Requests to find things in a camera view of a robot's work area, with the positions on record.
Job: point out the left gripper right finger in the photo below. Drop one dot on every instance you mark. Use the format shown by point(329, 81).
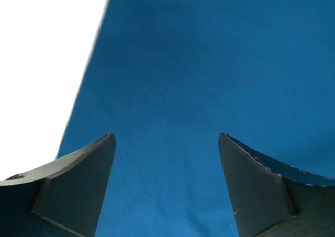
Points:
point(271, 198)

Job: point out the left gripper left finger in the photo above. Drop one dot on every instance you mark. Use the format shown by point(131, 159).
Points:
point(61, 198)

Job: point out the navy blue t-shirt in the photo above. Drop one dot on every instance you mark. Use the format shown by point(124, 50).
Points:
point(167, 77)

